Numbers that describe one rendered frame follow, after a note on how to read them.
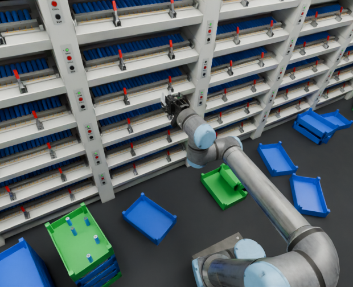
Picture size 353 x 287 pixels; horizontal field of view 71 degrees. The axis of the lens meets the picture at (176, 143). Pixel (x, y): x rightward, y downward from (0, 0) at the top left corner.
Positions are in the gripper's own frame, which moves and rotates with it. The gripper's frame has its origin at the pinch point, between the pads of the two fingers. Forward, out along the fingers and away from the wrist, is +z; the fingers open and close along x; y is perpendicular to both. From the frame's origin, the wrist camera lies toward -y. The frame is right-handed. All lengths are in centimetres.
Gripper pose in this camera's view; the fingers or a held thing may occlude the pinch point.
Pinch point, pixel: (163, 97)
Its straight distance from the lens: 122.1
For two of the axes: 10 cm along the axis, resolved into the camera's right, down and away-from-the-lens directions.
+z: -4.9, -6.0, 6.3
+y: 0.2, -7.3, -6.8
